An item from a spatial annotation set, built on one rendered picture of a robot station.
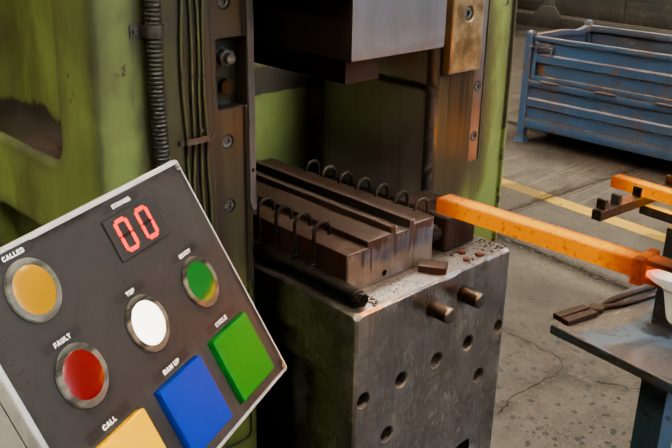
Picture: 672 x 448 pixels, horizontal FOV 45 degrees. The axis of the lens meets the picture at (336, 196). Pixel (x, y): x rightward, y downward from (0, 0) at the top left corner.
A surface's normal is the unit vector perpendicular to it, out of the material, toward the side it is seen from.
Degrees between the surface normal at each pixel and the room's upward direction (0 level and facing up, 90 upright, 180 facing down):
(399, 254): 90
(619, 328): 0
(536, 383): 0
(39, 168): 89
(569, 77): 89
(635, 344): 0
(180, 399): 60
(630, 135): 90
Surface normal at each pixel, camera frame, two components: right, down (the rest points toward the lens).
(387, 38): 0.69, 0.26
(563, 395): 0.02, -0.94
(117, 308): 0.81, -0.35
